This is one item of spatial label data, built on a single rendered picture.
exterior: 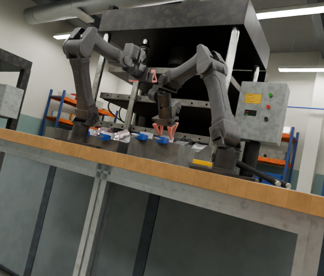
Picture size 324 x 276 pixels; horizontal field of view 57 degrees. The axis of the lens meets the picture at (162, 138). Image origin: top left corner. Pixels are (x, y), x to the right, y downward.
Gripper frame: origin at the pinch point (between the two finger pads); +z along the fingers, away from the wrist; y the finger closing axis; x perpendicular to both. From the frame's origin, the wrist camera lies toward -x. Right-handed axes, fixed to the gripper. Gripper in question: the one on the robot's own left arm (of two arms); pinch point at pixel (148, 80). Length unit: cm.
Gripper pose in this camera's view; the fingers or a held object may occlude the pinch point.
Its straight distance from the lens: 157.7
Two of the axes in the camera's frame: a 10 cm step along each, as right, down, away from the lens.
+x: -2.2, 9.7, -1.0
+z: 4.6, 1.9, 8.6
